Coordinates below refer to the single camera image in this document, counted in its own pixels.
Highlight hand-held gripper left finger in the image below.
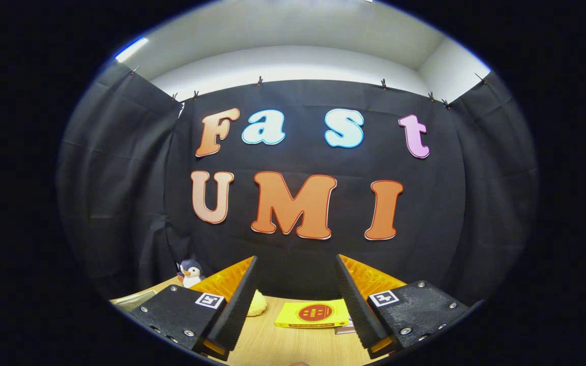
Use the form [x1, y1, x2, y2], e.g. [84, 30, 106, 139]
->
[130, 256, 259, 361]

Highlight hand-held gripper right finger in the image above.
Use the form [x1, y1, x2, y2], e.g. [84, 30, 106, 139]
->
[336, 254, 471, 359]

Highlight brown fabric storage box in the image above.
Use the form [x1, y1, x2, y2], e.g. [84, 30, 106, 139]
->
[111, 289, 157, 312]

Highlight yellow bun-shaped plush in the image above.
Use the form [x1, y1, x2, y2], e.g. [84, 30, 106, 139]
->
[246, 290, 268, 317]

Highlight yellow book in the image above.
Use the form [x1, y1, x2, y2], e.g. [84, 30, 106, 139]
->
[275, 299, 350, 328]

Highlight penguin plush toy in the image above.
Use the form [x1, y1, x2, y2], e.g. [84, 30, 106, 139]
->
[177, 259, 206, 289]

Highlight row of small cloth clips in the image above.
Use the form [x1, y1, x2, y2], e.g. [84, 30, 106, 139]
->
[129, 65, 488, 110]

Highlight ceiling light panel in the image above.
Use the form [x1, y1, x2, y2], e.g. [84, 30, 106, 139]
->
[115, 37, 149, 63]

